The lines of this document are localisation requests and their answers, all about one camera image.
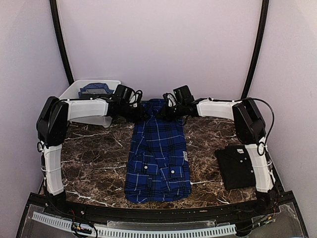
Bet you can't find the black vertical frame post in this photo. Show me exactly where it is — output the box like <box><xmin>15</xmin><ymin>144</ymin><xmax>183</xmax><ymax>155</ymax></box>
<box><xmin>49</xmin><ymin>0</ymin><xmax>74</xmax><ymax>86</ymax></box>
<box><xmin>241</xmin><ymin>0</ymin><xmax>269</xmax><ymax>99</ymax></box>

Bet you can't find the blue patterned shirt in bin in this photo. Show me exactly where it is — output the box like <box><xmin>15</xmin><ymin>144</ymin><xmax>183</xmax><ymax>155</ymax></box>
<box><xmin>78</xmin><ymin>83</ymin><xmax>114</xmax><ymax>97</ymax></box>

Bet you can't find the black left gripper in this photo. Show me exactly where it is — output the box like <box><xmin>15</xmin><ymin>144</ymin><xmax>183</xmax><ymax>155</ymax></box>
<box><xmin>120</xmin><ymin>103</ymin><xmax>151</xmax><ymax>123</ymax></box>

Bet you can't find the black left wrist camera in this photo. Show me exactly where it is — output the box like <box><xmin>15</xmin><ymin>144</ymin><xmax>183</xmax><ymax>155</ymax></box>
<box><xmin>111</xmin><ymin>84</ymin><xmax>134</xmax><ymax>105</ymax></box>

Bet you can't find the blue plaid long sleeve shirt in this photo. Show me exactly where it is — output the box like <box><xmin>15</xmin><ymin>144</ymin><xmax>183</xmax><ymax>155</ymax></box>
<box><xmin>124</xmin><ymin>99</ymin><xmax>192</xmax><ymax>204</ymax></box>

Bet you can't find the folded black shirt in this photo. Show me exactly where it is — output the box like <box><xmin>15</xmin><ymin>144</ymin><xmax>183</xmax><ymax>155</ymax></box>
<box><xmin>214</xmin><ymin>145</ymin><xmax>256</xmax><ymax>190</ymax></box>

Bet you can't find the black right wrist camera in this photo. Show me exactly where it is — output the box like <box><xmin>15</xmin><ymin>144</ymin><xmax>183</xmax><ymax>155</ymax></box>
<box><xmin>173</xmin><ymin>85</ymin><xmax>194</xmax><ymax>105</ymax></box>

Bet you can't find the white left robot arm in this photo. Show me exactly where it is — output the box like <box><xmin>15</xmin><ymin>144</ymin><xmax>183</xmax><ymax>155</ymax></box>
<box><xmin>36</xmin><ymin>96</ymin><xmax>148</xmax><ymax>196</ymax></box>

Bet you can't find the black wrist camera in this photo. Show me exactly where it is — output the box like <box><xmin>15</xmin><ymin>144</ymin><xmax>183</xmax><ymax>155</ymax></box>
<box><xmin>173</xmin><ymin>85</ymin><xmax>194</xmax><ymax>105</ymax></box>
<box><xmin>111</xmin><ymin>84</ymin><xmax>134</xmax><ymax>105</ymax></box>

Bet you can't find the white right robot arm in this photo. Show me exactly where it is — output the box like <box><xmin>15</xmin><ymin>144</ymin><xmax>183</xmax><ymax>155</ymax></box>
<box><xmin>157</xmin><ymin>98</ymin><xmax>275</xmax><ymax>193</ymax></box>

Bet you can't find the black front rail base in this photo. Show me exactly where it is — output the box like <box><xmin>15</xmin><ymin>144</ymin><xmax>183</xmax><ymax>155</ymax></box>
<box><xmin>17</xmin><ymin>191</ymin><xmax>308</xmax><ymax>238</ymax></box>

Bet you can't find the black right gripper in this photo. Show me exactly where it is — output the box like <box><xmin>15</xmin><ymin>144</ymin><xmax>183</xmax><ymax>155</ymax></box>
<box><xmin>155</xmin><ymin>103</ymin><xmax>186</xmax><ymax>122</ymax></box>

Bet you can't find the white plastic bin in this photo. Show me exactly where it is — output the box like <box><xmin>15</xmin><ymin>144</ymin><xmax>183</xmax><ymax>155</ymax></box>
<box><xmin>58</xmin><ymin>79</ymin><xmax>122</xmax><ymax>128</ymax></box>

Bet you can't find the black vertical frame post left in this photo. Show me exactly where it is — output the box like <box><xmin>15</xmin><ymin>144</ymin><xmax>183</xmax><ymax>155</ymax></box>
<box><xmin>49</xmin><ymin>0</ymin><xmax>74</xmax><ymax>86</ymax></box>

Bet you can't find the black vertical frame post right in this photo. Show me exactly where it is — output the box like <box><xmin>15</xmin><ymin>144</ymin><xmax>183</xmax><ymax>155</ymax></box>
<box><xmin>241</xmin><ymin>0</ymin><xmax>269</xmax><ymax>99</ymax></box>

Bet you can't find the white slotted cable duct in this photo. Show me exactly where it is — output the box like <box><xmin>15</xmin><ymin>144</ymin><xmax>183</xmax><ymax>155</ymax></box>
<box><xmin>32</xmin><ymin>212</ymin><xmax>236</xmax><ymax>238</ymax></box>

